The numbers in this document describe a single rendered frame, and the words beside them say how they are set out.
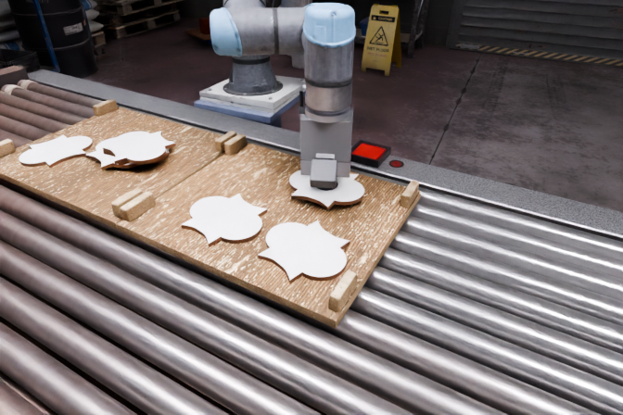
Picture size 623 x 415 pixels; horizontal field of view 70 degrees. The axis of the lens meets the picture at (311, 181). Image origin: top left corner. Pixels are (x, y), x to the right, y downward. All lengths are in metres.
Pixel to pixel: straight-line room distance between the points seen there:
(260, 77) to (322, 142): 0.69
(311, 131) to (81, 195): 0.44
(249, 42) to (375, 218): 0.36
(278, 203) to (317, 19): 0.32
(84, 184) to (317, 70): 0.50
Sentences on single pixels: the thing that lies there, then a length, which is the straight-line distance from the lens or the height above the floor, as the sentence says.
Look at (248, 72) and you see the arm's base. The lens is 1.37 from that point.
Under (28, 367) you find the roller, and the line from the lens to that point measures 0.66.
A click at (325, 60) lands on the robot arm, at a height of 1.19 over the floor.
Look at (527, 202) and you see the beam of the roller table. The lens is 0.92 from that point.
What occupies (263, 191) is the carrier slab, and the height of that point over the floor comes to 0.94.
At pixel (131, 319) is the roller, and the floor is 0.92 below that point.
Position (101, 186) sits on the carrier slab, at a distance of 0.92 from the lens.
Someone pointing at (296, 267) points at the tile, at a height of 0.94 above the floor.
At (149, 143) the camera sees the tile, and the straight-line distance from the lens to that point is 0.97.
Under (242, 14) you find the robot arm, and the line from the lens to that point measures 0.77.
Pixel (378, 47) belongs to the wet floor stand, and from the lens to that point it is 4.42.
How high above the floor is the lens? 1.38
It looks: 32 degrees down
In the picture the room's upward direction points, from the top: straight up
